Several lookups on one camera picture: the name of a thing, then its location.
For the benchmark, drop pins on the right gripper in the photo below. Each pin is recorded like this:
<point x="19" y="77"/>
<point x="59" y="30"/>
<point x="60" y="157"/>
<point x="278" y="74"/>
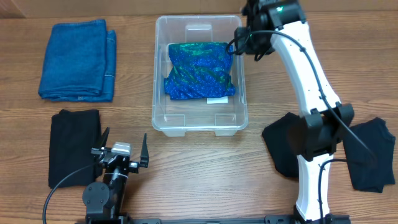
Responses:
<point x="241" y="38"/>

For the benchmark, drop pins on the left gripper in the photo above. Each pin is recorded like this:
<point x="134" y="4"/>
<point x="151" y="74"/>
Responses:
<point x="134" y="167"/>

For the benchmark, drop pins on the blue sequin garment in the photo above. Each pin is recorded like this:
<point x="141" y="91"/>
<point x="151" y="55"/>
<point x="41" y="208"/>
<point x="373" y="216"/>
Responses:
<point x="200" y="70"/>

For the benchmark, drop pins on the clear plastic storage bin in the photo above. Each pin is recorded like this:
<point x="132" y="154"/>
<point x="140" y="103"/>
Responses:
<point x="177" y="117"/>

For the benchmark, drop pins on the black garment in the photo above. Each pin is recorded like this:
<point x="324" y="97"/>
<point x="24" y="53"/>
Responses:
<point x="370" y="156"/>
<point x="72" y="136"/>
<point x="275" y="138"/>

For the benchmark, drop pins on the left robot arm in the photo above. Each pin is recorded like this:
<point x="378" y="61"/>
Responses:
<point x="104" y="200"/>

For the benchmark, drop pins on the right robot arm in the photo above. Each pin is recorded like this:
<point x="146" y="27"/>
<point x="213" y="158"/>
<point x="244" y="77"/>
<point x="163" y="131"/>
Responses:
<point x="282" y="27"/>

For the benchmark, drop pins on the white label in bin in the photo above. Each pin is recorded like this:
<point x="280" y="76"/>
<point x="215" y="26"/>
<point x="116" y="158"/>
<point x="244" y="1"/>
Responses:
<point x="222" y="100"/>

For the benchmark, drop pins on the folded blue denim jeans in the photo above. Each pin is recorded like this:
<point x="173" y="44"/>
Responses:
<point x="79" y="63"/>

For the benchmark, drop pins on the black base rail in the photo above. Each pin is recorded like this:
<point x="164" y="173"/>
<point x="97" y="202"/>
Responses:
<point x="211" y="221"/>

